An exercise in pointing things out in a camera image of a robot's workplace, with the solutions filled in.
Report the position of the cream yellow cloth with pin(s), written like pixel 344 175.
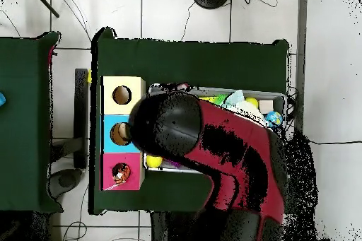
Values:
pixel 249 111

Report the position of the orange tiger toy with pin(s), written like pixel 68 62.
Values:
pixel 121 172

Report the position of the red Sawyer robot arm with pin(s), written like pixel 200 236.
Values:
pixel 226 150

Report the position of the wooden box with three holes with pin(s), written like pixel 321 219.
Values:
pixel 113 97

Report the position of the clear shallow mesh bin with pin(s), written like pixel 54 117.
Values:
pixel 277 102

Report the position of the yellow smiley ball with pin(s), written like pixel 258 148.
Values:
pixel 154 161

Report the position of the plain yellow ball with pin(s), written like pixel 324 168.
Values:
pixel 252 102

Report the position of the pale wooden block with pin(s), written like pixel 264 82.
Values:
pixel 266 106

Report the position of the blue globe ball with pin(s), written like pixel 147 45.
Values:
pixel 274 119

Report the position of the side table with green cloth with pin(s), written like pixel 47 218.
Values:
pixel 25 133

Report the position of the black rod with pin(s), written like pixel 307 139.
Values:
pixel 45 2

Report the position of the blue round object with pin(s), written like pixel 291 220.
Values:
pixel 1 99

